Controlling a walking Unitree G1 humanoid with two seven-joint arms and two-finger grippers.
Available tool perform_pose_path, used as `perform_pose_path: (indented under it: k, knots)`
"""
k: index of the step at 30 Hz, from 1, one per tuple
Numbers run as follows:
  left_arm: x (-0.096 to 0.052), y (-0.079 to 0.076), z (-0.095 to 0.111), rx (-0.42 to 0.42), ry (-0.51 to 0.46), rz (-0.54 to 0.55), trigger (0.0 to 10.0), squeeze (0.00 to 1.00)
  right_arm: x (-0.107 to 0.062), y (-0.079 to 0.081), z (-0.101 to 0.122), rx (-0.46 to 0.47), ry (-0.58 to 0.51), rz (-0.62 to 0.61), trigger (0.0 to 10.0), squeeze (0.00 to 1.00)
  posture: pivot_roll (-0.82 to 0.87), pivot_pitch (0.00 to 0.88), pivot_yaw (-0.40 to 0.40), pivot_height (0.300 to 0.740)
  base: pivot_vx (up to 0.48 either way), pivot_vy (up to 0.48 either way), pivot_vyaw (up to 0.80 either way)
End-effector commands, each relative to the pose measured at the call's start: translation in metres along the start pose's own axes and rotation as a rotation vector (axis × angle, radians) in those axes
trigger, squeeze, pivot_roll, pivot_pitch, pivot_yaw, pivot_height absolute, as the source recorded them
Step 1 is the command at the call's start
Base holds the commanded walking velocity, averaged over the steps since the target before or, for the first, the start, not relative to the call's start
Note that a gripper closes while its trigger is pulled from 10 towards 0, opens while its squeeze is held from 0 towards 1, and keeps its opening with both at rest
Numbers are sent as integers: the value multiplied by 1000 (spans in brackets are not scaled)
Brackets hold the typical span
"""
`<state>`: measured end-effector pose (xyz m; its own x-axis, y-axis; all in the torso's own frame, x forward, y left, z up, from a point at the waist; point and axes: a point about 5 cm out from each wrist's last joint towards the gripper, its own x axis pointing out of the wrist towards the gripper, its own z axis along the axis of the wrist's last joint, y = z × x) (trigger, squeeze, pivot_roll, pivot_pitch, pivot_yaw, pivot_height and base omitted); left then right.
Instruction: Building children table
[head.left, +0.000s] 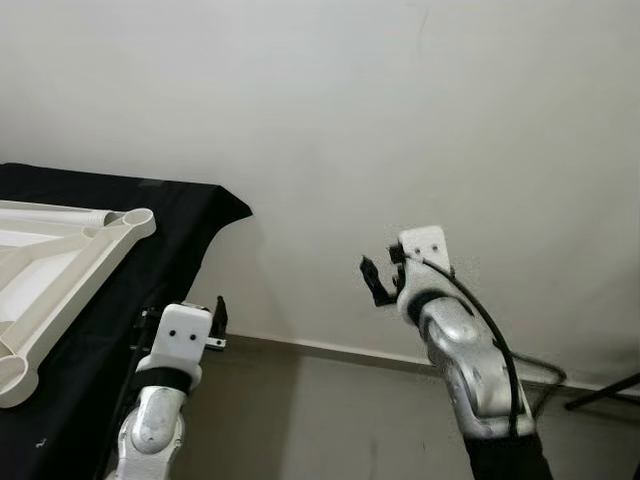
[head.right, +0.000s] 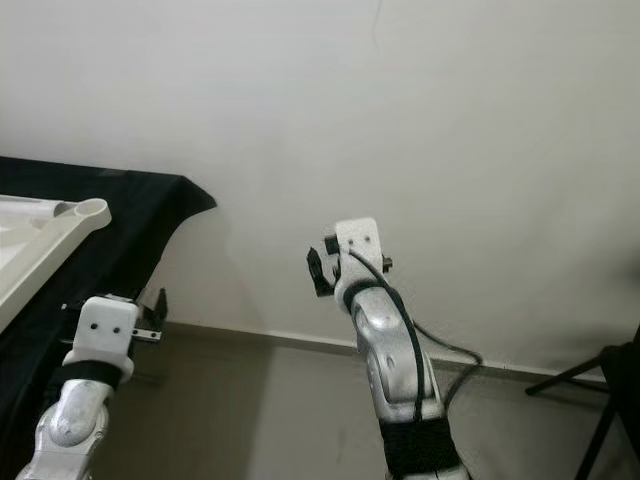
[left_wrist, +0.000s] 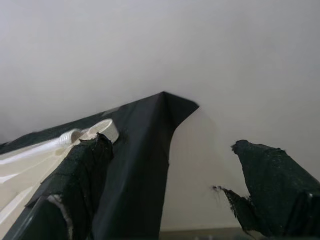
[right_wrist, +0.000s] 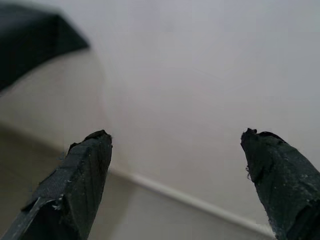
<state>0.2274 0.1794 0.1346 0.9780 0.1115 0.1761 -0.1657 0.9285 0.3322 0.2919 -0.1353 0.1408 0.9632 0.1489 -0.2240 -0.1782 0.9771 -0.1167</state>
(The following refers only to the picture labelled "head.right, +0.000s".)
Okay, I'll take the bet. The black tablecloth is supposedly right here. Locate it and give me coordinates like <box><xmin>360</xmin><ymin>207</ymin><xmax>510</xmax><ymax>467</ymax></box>
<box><xmin>0</xmin><ymin>155</ymin><xmax>219</xmax><ymax>480</ymax></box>

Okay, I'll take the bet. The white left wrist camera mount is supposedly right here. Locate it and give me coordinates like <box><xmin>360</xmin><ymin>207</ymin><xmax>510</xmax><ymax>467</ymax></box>
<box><xmin>72</xmin><ymin>295</ymin><xmax>141</xmax><ymax>366</ymax></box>

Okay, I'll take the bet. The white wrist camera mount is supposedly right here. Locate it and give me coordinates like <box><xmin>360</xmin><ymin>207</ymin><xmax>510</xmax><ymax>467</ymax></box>
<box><xmin>332</xmin><ymin>218</ymin><xmax>386</xmax><ymax>301</ymax></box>
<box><xmin>72</xmin><ymin>295</ymin><xmax>141</xmax><ymax>366</ymax></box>

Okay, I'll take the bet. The white plastic table top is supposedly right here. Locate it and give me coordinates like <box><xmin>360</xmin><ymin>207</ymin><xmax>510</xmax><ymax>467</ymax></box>
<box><xmin>0</xmin><ymin>195</ymin><xmax>113</xmax><ymax>326</ymax></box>

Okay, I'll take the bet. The black tripod stand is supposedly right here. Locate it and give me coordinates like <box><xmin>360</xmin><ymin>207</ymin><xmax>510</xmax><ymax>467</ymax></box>
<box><xmin>525</xmin><ymin>340</ymin><xmax>640</xmax><ymax>480</ymax></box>

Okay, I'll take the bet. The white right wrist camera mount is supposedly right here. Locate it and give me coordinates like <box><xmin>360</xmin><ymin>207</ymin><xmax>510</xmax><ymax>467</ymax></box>
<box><xmin>332</xmin><ymin>218</ymin><xmax>386</xmax><ymax>301</ymax></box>

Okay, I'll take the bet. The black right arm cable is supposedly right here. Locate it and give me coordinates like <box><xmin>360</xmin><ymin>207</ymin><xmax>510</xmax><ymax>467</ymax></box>
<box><xmin>350</xmin><ymin>250</ymin><xmax>486</xmax><ymax>421</ymax></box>

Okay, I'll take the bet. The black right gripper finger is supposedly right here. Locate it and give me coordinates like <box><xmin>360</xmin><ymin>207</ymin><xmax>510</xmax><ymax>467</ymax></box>
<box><xmin>305</xmin><ymin>246</ymin><xmax>333</xmax><ymax>299</ymax></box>

